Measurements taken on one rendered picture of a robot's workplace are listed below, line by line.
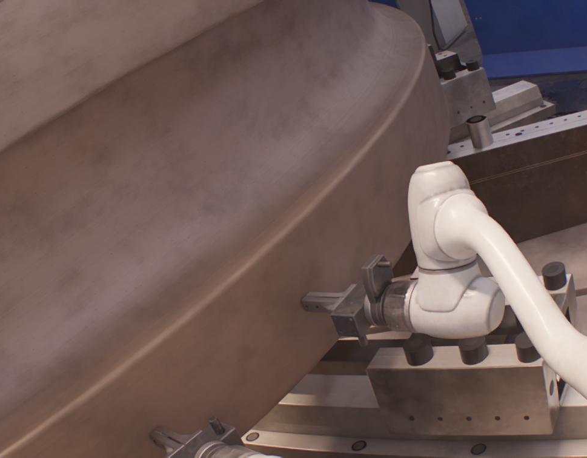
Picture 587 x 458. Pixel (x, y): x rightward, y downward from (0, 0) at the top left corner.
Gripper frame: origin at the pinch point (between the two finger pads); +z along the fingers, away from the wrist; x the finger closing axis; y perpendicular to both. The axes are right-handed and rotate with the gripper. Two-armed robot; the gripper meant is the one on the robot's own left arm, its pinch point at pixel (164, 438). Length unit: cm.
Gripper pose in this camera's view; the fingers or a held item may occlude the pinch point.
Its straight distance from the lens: 131.5
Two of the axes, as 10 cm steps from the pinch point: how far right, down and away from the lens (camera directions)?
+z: -6.6, -0.8, 7.4
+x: -6.7, 5.2, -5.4
